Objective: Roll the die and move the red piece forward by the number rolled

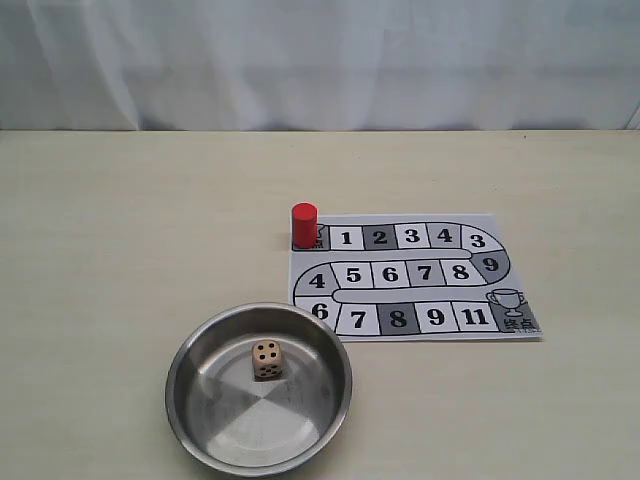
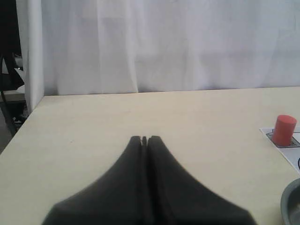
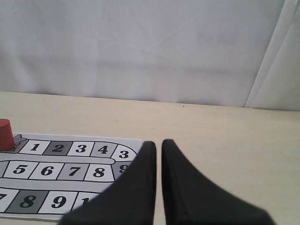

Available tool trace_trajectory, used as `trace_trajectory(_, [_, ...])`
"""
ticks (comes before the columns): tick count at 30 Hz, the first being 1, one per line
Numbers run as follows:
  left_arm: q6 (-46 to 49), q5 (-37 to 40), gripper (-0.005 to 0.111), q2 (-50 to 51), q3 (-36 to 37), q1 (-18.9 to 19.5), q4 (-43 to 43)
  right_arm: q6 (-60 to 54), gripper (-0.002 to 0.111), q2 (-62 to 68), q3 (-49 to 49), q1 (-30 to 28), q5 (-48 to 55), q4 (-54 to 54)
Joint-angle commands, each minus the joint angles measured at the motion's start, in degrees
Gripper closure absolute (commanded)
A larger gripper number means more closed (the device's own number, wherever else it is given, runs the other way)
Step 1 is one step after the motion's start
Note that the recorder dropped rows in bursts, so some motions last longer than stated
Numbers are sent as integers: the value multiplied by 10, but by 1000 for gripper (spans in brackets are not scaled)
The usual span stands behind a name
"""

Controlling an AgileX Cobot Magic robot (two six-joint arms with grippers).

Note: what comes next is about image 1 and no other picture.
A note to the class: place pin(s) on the red cylinder game piece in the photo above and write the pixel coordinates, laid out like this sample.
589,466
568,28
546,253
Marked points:
304,223

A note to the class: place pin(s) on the wooden die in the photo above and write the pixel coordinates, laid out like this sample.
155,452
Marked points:
267,359

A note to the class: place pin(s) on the paper game board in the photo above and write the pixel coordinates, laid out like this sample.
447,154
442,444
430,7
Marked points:
411,277

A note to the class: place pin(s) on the stainless steel bowl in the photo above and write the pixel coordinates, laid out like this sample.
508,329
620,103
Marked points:
234,424

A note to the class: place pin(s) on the white curtain backdrop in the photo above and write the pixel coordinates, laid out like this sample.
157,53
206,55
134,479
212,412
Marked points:
319,65

